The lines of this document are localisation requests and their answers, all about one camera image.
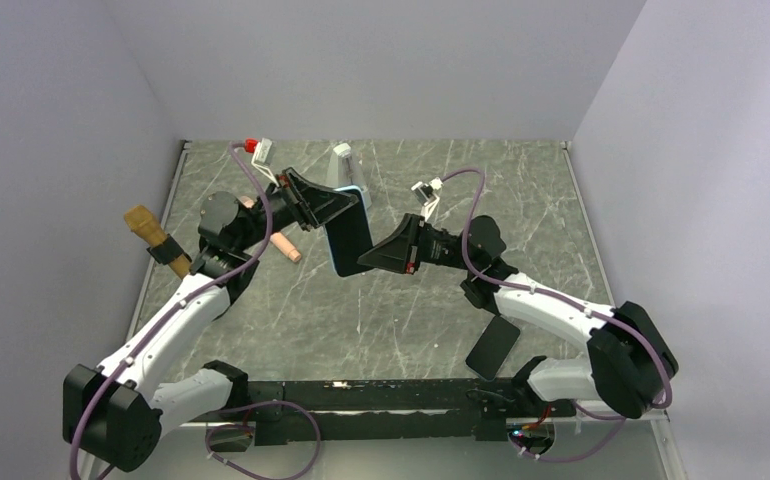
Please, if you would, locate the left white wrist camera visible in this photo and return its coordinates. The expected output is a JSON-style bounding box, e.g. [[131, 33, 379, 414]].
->
[[244, 138, 278, 185]]

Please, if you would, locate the pink cylinder stick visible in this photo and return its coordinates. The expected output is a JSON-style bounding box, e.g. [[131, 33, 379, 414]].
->
[[239, 196, 302, 263]]

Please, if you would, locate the light blue phone case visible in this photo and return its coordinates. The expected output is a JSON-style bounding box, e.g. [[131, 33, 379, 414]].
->
[[325, 186, 374, 278]]

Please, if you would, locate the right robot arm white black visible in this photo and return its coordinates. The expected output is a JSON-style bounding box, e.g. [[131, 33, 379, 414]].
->
[[359, 214, 679, 419]]

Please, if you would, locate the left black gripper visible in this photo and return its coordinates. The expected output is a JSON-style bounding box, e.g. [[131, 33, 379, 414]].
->
[[236, 168, 360, 252]]

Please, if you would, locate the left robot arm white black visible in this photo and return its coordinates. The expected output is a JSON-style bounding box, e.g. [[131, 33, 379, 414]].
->
[[62, 168, 365, 479]]

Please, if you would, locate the black phone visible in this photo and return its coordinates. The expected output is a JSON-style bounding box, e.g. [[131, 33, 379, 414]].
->
[[465, 315, 521, 381], [327, 192, 374, 276]]

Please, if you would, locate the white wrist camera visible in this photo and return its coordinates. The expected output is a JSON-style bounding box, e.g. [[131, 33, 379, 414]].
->
[[244, 138, 278, 185], [411, 177, 443, 220]]

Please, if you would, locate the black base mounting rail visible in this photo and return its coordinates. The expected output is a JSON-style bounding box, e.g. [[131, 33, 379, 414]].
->
[[182, 377, 578, 446]]

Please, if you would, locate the grey metronome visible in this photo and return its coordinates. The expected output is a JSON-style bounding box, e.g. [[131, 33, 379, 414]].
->
[[325, 143, 372, 209]]

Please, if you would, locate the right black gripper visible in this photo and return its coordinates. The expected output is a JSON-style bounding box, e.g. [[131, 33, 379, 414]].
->
[[358, 214, 478, 275]]

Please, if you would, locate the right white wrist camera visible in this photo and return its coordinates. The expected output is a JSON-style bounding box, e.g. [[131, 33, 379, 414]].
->
[[411, 177, 443, 220]]

